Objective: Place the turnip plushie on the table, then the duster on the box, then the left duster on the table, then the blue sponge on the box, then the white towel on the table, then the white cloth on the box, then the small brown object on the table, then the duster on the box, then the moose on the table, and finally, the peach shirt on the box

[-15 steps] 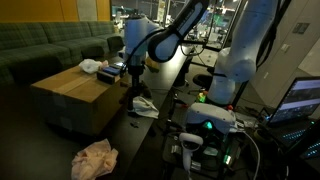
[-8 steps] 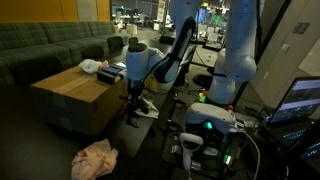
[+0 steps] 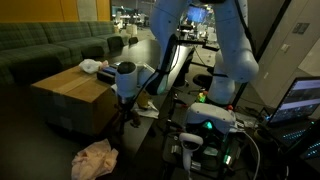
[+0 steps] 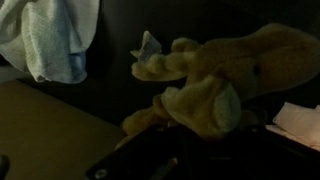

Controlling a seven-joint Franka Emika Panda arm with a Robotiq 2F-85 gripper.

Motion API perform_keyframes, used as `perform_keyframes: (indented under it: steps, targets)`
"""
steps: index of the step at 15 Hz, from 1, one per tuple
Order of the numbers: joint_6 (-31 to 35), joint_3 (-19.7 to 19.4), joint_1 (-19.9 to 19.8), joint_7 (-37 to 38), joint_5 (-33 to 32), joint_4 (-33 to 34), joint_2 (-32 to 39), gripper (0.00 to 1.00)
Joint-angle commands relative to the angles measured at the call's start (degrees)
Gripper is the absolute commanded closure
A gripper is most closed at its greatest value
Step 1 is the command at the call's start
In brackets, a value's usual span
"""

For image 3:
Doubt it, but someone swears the white lamp shade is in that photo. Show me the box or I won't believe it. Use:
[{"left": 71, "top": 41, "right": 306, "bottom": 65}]
[{"left": 125, "top": 23, "right": 139, "bottom": 37}]

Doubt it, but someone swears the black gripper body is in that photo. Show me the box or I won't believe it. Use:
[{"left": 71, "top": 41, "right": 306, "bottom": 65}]
[{"left": 116, "top": 95, "right": 134, "bottom": 116}]

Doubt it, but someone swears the white bluish cloth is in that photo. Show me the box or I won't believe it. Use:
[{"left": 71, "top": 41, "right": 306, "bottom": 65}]
[{"left": 133, "top": 99, "right": 161, "bottom": 120}]

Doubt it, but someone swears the open laptop bright screen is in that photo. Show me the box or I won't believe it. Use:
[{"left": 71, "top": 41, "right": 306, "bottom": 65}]
[{"left": 264, "top": 76, "right": 320, "bottom": 160}]

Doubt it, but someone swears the blue knitted cloth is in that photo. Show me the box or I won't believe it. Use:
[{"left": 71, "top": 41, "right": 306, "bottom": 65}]
[{"left": 102, "top": 66, "right": 118, "bottom": 76}]

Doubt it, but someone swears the green plaid sofa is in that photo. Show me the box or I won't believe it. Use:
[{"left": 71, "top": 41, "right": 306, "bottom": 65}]
[{"left": 0, "top": 20, "right": 132, "bottom": 88}]

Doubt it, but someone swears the blue lit background monitor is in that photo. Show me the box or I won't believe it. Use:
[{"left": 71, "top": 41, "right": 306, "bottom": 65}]
[{"left": 187, "top": 5, "right": 211, "bottom": 24}]

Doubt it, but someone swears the black electronics box green light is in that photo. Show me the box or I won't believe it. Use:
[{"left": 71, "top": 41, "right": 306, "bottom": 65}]
[{"left": 162, "top": 131, "right": 258, "bottom": 179}]

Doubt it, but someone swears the white VR controller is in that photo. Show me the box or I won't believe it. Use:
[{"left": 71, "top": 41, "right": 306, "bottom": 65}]
[{"left": 178, "top": 132, "right": 205, "bottom": 174}]

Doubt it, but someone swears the white VR headset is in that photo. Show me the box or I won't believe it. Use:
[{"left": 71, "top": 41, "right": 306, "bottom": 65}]
[{"left": 184, "top": 102, "right": 238, "bottom": 135}]

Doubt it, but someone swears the small yellow green item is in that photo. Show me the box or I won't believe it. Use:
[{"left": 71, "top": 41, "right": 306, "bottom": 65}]
[{"left": 197, "top": 91, "right": 208, "bottom": 104}]

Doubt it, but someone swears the black office stool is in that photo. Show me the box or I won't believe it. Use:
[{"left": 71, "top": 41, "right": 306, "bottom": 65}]
[{"left": 192, "top": 73, "right": 215, "bottom": 90}]

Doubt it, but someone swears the white cable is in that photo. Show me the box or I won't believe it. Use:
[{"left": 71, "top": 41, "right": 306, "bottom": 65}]
[{"left": 238, "top": 130, "right": 262, "bottom": 180}]

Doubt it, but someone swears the grey wall sign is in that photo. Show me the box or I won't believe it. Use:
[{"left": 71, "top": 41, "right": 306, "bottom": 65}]
[{"left": 292, "top": 21, "right": 312, "bottom": 35}]

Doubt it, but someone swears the large cardboard box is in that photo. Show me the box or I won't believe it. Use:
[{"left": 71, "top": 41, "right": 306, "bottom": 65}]
[{"left": 30, "top": 65, "right": 121, "bottom": 136}]

